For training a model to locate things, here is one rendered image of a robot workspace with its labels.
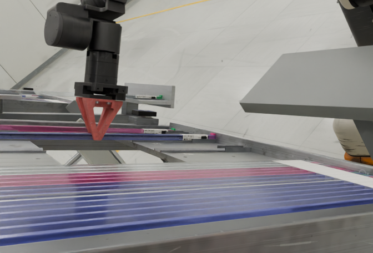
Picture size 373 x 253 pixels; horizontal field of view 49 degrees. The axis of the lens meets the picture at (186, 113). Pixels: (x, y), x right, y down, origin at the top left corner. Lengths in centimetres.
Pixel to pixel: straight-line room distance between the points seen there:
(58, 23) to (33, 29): 782
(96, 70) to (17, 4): 781
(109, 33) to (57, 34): 9
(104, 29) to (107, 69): 7
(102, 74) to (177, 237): 49
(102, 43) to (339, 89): 58
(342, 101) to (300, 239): 69
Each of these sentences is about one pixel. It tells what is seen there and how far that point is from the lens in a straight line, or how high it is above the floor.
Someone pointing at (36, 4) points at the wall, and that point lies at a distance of 857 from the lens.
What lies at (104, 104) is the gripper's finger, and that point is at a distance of 72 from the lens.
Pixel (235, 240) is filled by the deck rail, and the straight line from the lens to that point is 29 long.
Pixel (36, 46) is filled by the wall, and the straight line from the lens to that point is 849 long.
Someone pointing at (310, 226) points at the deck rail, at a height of 90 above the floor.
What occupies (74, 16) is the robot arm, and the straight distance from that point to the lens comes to 70.
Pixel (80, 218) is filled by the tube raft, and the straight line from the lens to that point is 29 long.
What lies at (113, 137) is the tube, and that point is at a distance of 75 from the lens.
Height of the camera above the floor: 115
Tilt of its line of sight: 24 degrees down
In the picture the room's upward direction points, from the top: 35 degrees counter-clockwise
